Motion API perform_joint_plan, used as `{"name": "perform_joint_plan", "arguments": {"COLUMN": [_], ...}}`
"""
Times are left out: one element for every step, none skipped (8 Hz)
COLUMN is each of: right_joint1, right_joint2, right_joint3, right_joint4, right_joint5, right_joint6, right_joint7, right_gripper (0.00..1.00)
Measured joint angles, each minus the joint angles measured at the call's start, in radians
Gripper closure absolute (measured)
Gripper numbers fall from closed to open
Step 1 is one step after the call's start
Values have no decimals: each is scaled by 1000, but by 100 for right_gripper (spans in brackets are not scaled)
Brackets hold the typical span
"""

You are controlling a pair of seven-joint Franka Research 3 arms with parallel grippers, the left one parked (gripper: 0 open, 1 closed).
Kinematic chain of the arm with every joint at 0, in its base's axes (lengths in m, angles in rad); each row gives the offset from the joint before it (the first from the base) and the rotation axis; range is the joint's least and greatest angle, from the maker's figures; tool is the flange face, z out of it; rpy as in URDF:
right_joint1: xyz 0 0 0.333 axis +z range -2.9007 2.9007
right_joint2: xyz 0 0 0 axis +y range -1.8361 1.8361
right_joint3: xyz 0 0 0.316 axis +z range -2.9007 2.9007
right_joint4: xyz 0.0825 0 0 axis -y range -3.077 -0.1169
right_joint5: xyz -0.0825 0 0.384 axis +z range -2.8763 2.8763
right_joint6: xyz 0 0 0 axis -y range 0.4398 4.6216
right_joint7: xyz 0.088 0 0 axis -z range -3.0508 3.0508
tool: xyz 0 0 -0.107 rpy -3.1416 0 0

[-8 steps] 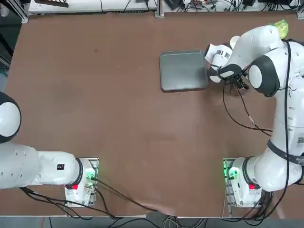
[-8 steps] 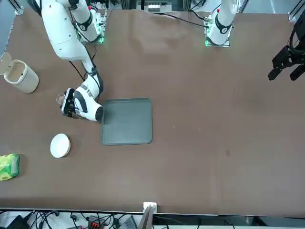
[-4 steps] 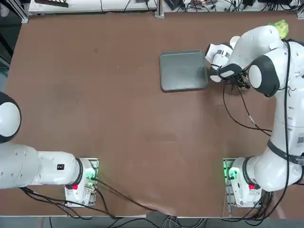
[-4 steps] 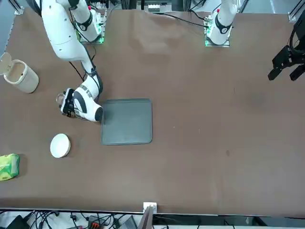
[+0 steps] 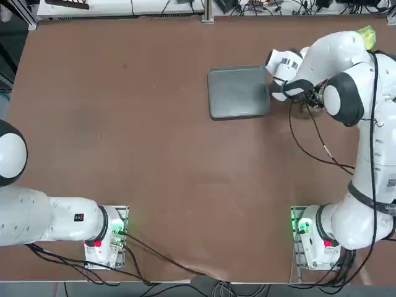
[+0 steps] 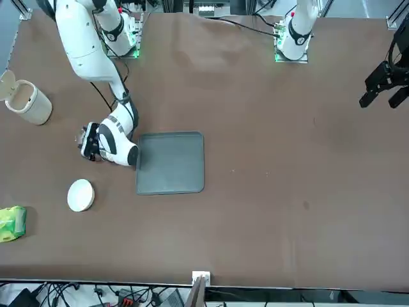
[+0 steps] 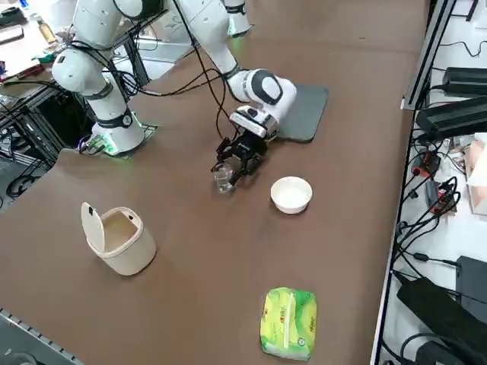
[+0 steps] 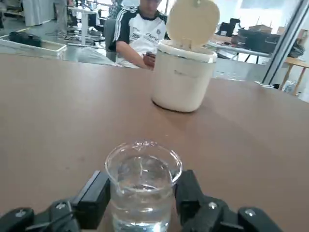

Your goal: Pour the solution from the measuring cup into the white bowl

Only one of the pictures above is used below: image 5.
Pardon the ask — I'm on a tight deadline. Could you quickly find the dark grey square tray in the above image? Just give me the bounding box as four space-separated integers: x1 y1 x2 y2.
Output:
207 64 272 121

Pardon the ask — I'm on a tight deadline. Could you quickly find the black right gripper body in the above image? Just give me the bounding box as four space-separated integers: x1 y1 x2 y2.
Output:
301 88 325 110

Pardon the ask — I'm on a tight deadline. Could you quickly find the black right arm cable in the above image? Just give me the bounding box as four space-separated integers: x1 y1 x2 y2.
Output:
289 79 356 177

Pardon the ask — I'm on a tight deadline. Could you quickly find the green tissue pack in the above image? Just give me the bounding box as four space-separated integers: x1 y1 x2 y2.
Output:
355 25 377 51

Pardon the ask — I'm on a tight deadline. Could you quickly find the black left base cable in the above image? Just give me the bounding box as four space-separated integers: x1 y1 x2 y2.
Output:
123 231 223 279

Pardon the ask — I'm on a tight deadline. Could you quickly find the dark grey power adapter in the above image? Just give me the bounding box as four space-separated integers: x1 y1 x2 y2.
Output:
215 0 241 14

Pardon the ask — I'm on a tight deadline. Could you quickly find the aluminium frame post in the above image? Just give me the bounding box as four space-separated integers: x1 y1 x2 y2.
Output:
200 0 215 23

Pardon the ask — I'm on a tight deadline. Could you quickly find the power strip with orange switches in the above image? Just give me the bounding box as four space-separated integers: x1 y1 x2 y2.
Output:
246 0 276 10

